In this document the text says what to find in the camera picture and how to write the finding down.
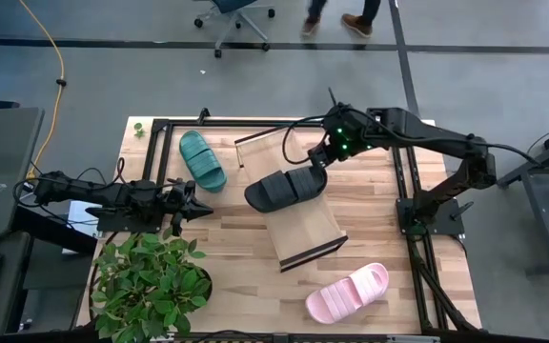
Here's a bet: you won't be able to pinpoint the yellow floor cable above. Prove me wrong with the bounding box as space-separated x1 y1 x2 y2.
16 0 66 180

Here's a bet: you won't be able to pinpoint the office chair base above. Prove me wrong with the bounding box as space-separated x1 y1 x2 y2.
193 0 276 59

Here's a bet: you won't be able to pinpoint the wooden shelf with black frame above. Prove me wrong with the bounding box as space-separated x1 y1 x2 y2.
234 124 350 273

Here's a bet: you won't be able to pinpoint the white paper sheet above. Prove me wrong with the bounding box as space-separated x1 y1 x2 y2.
62 199 102 256

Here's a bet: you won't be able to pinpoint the person's feet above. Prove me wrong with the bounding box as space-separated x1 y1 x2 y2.
301 0 381 39

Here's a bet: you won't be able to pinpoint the black aluminium table frame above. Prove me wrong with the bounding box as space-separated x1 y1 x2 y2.
141 107 483 334

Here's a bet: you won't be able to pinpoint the black desk with mouse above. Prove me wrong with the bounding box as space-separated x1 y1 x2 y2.
0 231 35 337

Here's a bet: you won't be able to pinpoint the black rubber slide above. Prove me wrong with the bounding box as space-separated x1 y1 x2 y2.
244 165 329 214

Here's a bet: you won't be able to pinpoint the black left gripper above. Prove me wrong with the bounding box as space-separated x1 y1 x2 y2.
159 178 215 238

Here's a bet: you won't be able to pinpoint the pink rubber slide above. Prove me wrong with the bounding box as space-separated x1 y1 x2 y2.
304 262 390 326

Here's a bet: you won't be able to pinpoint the green rubber slide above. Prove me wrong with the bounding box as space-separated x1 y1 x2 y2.
178 130 229 193

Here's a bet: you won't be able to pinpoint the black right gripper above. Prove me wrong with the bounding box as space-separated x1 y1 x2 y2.
308 102 369 169

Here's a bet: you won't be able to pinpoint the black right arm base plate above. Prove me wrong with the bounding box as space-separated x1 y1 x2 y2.
396 197 466 238

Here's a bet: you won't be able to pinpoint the black cabinet top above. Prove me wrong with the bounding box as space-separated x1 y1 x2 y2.
0 107 46 239

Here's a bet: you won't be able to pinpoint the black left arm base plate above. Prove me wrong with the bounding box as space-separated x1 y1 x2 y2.
85 204 164 234

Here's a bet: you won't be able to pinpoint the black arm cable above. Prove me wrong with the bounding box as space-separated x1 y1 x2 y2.
281 115 333 167

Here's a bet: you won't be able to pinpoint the potted green leafy plant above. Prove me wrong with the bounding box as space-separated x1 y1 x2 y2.
89 226 214 343

